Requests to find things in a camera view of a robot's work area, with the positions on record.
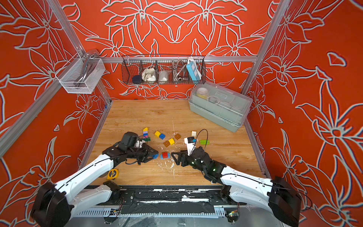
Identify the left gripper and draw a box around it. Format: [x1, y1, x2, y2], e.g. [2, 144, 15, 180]
[127, 143, 159, 165]

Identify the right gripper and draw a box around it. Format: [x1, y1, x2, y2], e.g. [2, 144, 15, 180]
[170, 151, 208, 175]

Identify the light blue long lego brick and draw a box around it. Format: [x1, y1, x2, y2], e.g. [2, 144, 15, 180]
[160, 152, 171, 159]

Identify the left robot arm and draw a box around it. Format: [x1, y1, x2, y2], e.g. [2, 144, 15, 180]
[30, 144, 159, 227]

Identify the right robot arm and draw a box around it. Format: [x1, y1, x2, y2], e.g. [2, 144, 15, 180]
[171, 147, 302, 227]

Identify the lime green lego brick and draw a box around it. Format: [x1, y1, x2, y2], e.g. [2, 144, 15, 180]
[199, 140, 210, 145]

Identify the blue lego brick far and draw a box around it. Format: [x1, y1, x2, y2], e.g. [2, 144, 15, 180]
[159, 133, 165, 140]

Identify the yellow tape measure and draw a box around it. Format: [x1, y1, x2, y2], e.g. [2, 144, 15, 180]
[107, 169, 119, 180]

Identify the grey lidded storage box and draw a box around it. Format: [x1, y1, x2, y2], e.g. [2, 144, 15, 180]
[189, 81, 252, 132]

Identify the white cloth in basket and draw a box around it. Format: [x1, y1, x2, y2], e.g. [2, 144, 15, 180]
[141, 68, 157, 82]

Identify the clear plastic bin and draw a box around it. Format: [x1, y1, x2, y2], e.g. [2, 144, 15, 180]
[56, 51, 105, 94]

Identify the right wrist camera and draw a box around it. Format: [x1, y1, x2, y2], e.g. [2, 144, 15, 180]
[184, 137, 196, 156]

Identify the black wire basket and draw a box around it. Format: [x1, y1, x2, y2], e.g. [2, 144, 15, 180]
[122, 54, 206, 85]

